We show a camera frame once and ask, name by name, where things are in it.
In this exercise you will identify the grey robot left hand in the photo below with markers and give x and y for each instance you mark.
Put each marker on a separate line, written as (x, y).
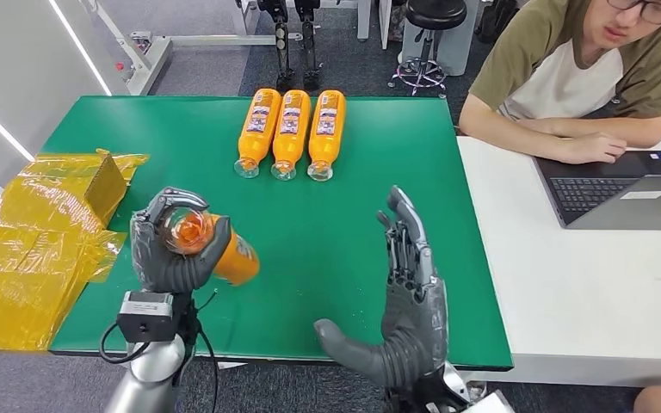
(165, 271)

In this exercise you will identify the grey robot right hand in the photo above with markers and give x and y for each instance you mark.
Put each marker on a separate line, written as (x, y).
(416, 330)

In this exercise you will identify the orange bottle with clear cap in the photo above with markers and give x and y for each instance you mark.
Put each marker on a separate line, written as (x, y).
(290, 130)
(257, 128)
(326, 130)
(239, 262)

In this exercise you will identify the person's left forearm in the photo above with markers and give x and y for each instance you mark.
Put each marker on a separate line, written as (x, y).
(615, 130)

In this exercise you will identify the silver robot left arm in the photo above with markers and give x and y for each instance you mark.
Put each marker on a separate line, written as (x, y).
(148, 376)

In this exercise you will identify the person's right forearm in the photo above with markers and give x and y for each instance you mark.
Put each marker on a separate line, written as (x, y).
(507, 131)

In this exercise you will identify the clear bag under table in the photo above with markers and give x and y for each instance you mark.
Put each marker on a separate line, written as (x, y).
(476, 390)

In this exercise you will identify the yellow film wrapped cardboard box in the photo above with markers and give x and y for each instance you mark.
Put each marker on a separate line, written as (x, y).
(34, 256)

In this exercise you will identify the white desk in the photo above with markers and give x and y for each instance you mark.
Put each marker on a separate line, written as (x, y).
(558, 268)

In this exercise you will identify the grey laptop with black keyboard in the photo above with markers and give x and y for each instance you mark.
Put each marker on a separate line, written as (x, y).
(598, 191)

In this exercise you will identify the person's right hand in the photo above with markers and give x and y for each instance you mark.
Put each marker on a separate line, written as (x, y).
(593, 149)

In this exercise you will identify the black humanoid robot legs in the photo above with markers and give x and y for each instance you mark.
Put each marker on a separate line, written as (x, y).
(293, 40)

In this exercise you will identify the black stool with chrome base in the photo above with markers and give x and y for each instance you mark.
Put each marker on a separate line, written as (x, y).
(426, 51)

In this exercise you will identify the person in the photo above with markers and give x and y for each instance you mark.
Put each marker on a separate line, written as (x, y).
(564, 74)

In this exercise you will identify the black bag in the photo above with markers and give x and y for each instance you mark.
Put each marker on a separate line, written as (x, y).
(494, 20)

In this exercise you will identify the black-framed glasses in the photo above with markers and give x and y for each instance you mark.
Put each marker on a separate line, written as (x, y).
(644, 10)

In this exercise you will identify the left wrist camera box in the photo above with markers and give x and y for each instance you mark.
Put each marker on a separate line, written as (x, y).
(145, 319)

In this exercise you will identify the white metal stand frame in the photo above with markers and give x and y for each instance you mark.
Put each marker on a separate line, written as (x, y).
(148, 51)

